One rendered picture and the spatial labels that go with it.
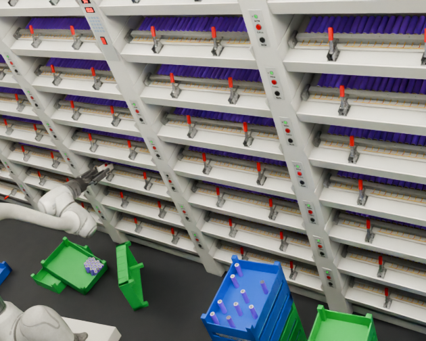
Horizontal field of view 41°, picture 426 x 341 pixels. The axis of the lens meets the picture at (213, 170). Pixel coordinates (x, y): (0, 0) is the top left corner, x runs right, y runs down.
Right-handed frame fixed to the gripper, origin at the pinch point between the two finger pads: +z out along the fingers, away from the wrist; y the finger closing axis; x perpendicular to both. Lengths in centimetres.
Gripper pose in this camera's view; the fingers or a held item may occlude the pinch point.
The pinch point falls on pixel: (105, 168)
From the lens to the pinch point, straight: 292.9
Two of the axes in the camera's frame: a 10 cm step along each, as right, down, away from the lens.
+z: 5.8, -4.6, 6.7
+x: -1.7, -8.7, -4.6
